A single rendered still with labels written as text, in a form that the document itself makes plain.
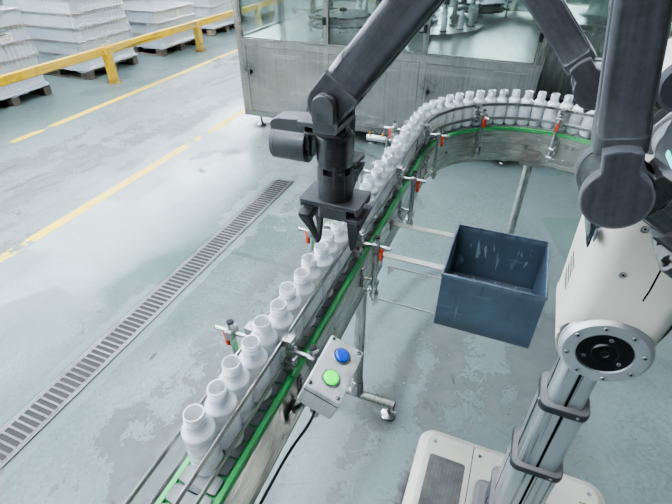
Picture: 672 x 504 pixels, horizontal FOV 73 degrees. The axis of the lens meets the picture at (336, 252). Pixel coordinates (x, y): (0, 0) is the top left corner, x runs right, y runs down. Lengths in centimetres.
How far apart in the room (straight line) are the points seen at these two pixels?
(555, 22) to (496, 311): 85
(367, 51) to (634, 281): 57
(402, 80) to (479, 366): 274
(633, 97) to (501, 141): 195
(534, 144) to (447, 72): 187
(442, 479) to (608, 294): 110
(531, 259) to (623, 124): 119
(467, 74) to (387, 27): 366
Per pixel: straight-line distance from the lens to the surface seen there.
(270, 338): 99
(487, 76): 425
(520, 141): 256
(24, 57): 704
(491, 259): 178
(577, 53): 105
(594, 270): 89
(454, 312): 156
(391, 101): 446
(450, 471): 184
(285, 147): 71
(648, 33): 60
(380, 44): 62
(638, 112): 62
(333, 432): 218
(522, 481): 147
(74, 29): 749
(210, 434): 88
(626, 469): 242
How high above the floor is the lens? 185
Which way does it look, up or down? 36 degrees down
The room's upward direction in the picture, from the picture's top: straight up
